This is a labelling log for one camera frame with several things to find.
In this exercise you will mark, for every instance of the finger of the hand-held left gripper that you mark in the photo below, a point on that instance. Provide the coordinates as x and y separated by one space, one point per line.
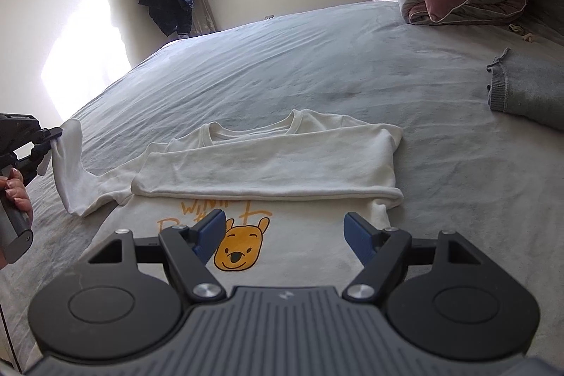
46 133
33 164

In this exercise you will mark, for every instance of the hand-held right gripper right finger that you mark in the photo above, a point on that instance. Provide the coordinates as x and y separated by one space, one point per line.
359 239

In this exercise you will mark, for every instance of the person's left hand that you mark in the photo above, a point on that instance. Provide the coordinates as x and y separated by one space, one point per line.
17 193

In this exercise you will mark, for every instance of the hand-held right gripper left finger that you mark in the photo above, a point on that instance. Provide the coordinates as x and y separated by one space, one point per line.
210 235

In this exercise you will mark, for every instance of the white long-sleeve shirt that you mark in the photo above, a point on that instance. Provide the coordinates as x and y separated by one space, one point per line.
273 169

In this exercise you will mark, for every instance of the folded grey sweater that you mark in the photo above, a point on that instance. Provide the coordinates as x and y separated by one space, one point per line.
533 94

